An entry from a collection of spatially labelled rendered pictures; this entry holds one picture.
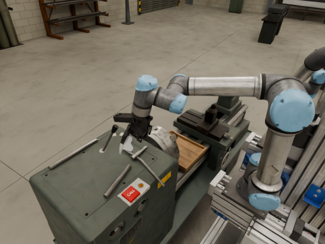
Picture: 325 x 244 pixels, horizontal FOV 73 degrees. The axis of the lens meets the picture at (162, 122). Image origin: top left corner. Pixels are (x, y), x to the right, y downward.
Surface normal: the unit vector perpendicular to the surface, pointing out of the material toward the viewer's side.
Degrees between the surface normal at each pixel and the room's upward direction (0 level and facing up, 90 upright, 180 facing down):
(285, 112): 82
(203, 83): 46
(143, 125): 87
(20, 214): 0
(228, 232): 0
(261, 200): 97
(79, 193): 0
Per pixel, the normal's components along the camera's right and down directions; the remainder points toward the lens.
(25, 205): 0.04, -0.81
